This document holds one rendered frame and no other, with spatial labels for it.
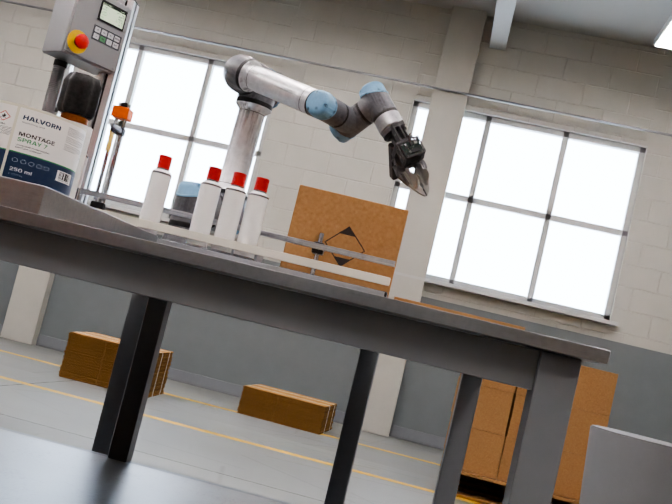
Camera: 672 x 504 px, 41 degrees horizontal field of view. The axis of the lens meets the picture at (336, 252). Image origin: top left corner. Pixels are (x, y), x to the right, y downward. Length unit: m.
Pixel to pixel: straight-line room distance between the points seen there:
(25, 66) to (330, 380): 4.01
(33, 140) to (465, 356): 0.87
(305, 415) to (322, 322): 5.18
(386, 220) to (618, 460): 1.96
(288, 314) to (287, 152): 6.53
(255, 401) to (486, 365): 5.30
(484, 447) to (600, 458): 1.39
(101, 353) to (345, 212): 4.17
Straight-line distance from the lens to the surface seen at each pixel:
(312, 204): 2.38
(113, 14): 2.50
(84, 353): 6.41
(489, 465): 5.34
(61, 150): 1.73
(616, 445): 4.01
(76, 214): 1.64
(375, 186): 7.70
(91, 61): 2.46
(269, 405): 6.57
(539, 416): 1.35
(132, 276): 1.40
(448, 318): 1.30
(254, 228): 2.17
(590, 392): 5.39
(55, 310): 8.27
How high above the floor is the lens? 0.77
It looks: 5 degrees up
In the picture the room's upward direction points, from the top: 14 degrees clockwise
